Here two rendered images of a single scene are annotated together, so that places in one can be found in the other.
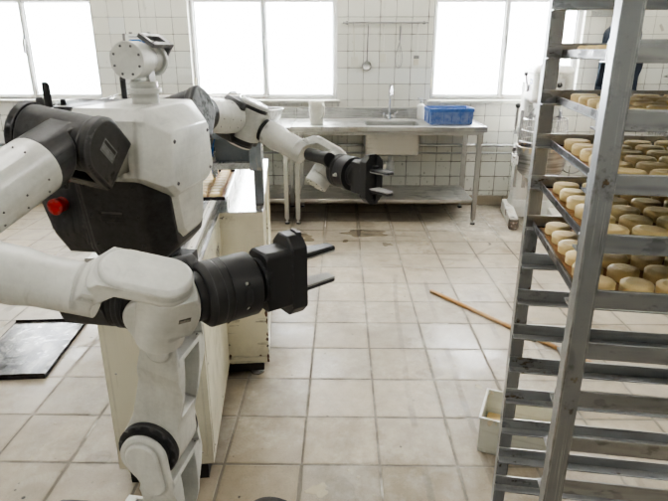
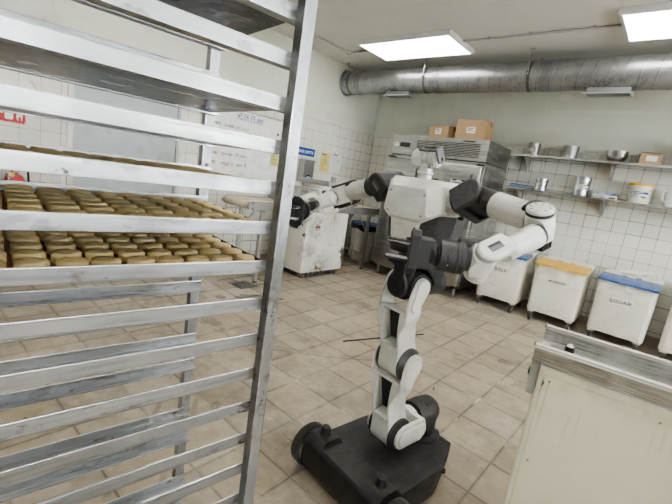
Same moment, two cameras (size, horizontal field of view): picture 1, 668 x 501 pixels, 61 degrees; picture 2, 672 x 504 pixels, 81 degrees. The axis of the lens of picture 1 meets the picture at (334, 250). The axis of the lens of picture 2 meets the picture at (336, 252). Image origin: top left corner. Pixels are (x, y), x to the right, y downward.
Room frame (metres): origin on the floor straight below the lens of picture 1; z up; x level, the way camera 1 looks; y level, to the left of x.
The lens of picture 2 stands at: (1.89, -1.05, 1.37)
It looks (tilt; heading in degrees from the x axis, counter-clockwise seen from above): 11 degrees down; 129
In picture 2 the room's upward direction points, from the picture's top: 9 degrees clockwise
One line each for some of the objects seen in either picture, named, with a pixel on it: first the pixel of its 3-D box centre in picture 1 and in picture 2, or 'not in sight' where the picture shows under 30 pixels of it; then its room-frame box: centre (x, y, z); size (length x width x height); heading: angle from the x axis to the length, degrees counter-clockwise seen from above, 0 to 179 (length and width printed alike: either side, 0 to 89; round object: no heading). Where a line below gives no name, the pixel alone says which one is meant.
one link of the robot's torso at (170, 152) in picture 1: (125, 170); (426, 213); (1.13, 0.42, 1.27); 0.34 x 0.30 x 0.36; 171
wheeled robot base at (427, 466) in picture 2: not in sight; (387, 442); (1.14, 0.47, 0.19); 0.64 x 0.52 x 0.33; 81
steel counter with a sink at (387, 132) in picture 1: (293, 151); not in sight; (5.26, 0.37, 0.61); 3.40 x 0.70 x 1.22; 89
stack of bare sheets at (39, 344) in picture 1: (29, 346); not in sight; (2.65, 1.63, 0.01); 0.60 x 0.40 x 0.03; 4
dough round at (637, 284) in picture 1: (636, 287); not in sight; (0.83, -0.49, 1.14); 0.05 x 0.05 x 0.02
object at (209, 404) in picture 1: (174, 331); (627, 488); (2.00, 0.63, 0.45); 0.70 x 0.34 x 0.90; 5
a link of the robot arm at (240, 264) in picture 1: (259, 279); (298, 211); (0.73, 0.10, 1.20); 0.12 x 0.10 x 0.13; 126
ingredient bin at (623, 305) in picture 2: not in sight; (622, 309); (1.72, 4.36, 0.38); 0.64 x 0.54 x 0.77; 88
